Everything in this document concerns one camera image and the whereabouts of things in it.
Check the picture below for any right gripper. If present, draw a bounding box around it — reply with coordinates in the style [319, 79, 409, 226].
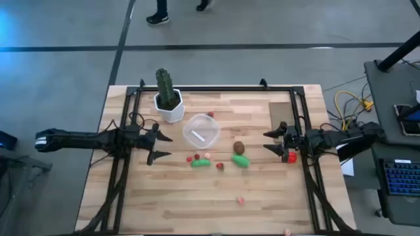
[262, 121, 309, 164]

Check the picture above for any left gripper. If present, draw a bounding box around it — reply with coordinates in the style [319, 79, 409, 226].
[133, 123, 174, 167]

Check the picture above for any green toy avocado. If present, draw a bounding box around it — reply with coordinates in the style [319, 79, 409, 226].
[231, 153, 251, 169]

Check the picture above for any clear plastic tupperware container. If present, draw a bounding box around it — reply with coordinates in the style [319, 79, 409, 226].
[182, 113, 221, 150]

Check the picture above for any brown rectangular mat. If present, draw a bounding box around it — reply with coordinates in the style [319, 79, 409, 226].
[268, 102, 295, 142]

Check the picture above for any white hexagonal plant pot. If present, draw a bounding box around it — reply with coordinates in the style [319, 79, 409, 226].
[153, 88, 186, 124]

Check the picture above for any green cactus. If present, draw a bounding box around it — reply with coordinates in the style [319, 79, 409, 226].
[155, 68, 178, 111]

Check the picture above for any black slanted bar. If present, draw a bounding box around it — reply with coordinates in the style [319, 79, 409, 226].
[337, 140, 375, 162]

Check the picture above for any white paper sheet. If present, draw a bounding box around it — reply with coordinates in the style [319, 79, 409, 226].
[336, 143, 356, 177]

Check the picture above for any gray desk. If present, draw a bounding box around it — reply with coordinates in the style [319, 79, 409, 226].
[363, 60, 420, 146]

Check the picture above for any person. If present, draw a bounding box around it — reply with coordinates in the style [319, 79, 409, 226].
[146, 0, 213, 26]

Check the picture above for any blue backlit laptop keyboard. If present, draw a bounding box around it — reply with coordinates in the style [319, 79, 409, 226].
[379, 158, 420, 197]

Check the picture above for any black smartphone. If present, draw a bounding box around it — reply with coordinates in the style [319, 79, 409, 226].
[393, 104, 420, 137]

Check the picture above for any dark gray cart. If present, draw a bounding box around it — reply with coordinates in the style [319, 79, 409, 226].
[370, 142, 420, 227]

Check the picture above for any black round pole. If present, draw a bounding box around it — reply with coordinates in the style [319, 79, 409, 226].
[376, 31, 420, 73]

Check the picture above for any black device with blue light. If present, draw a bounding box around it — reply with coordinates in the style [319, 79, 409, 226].
[0, 130, 18, 151]

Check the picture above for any black metal table frame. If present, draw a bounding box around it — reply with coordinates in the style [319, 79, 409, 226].
[73, 78, 362, 236]

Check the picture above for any yellow cable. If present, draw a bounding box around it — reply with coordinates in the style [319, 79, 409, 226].
[333, 90, 375, 132]

